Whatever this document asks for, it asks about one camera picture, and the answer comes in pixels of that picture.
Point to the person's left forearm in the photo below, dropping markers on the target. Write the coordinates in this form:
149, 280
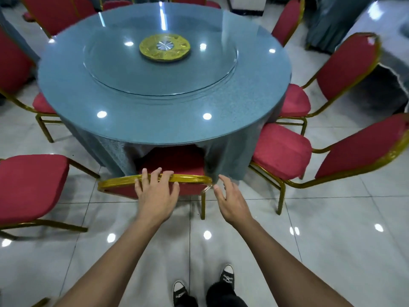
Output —
108, 271

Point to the yellow turntable base disc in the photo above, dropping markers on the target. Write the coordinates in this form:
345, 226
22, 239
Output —
150, 54

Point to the person's left hand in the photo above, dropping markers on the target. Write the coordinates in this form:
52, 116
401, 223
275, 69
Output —
156, 201

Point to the person's right forearm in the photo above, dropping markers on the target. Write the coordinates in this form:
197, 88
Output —
294, 268

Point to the black white canvas sneaker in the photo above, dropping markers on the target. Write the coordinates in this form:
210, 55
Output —
179, 292
227, 276

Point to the white clothed table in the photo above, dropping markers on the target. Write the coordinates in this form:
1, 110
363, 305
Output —
389, 28

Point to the glass lazy susan turntable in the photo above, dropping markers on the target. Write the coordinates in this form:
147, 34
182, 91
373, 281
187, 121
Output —
112, 73

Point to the person's right hand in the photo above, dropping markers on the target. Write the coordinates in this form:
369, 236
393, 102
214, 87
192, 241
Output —
235, 207

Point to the blue round table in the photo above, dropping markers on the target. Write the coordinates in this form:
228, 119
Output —
159, 124

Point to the black trousers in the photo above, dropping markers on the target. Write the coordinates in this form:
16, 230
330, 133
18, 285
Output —
223, 297

